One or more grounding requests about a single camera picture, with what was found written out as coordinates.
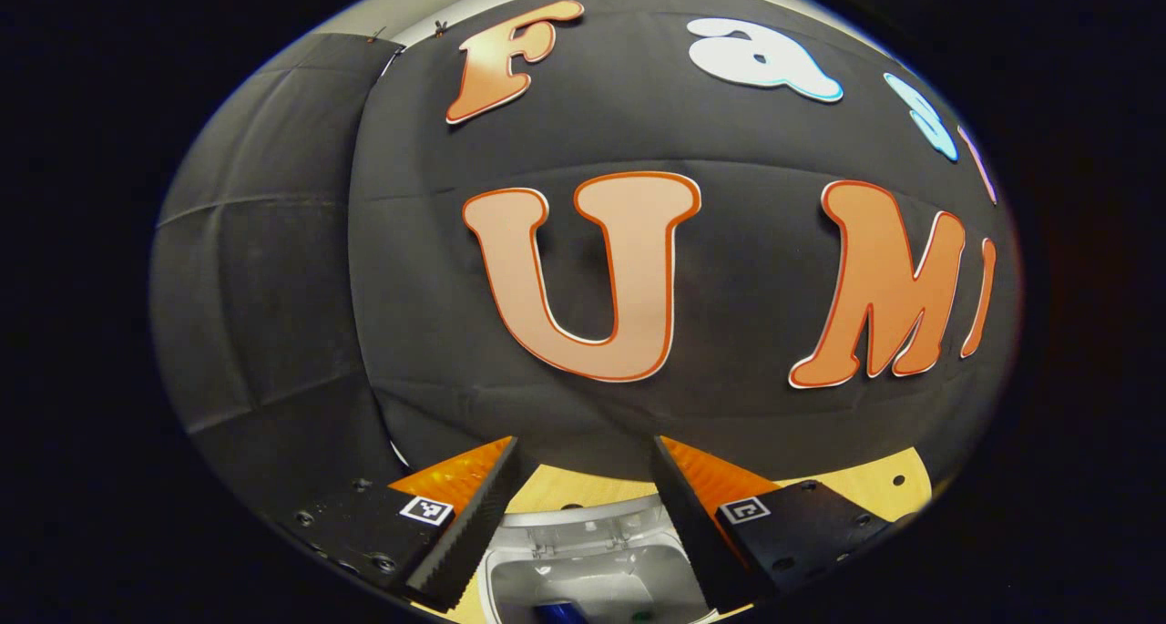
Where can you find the blue silver pop can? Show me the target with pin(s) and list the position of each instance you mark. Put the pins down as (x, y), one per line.
(557, 615)

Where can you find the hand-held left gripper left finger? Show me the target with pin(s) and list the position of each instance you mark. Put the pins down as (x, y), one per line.
(469, 537)

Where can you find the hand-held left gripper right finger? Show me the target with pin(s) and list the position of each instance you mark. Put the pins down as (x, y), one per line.
(697, 533)

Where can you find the wooden desktop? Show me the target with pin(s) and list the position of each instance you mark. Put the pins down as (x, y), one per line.
(874, 492)

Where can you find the black backdrop cloth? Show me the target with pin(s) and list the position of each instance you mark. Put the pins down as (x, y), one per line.
(747, 241)

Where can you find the white desktop garbage bin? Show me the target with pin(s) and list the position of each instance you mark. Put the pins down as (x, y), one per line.
(592, 569)

